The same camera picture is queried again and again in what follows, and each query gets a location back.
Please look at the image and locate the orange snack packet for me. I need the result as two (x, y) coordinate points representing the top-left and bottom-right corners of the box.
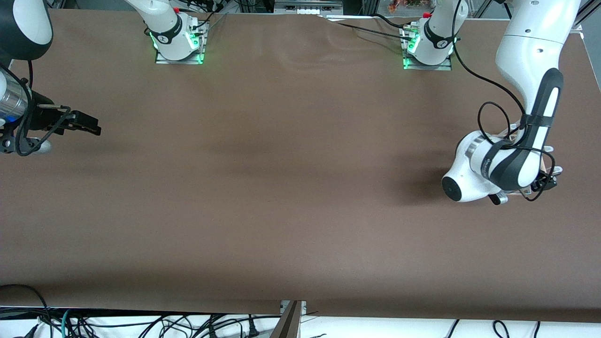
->
(387, 0), (425, 13)

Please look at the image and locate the brown wooden beam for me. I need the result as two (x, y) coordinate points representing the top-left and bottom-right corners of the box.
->
(270, 300), (301, 338)

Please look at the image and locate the white wire cup rack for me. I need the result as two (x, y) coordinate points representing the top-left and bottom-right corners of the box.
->
(502, 123), (564, 195)

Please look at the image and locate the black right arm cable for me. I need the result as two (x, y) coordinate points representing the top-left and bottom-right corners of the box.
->
(15, 60), (72, 157)

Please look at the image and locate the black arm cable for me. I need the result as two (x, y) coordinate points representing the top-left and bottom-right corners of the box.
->
(451, 0), (560, 202)
(15, 60), (72, 157)

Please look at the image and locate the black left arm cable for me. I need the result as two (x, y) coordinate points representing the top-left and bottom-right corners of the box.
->
(451, 0), (560, 202)

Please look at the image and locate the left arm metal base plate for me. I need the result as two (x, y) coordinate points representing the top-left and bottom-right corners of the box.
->
(402, 23), (453, 71)

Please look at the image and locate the black looped floor cable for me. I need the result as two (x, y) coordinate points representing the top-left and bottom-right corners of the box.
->
(0, 284), (50, 329)

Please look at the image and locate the tangled black cable bundle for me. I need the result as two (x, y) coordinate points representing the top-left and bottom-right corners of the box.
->
(70, 312), (263, 338)

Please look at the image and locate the black cable across table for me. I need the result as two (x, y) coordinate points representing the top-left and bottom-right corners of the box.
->
(319, 14), (416, 40)

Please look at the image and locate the grey network switch box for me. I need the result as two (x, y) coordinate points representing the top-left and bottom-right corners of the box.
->
(275, 0), (343, 15)

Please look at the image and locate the small metal bracket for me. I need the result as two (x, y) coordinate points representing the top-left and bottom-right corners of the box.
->
(280, 300), (307, 316)

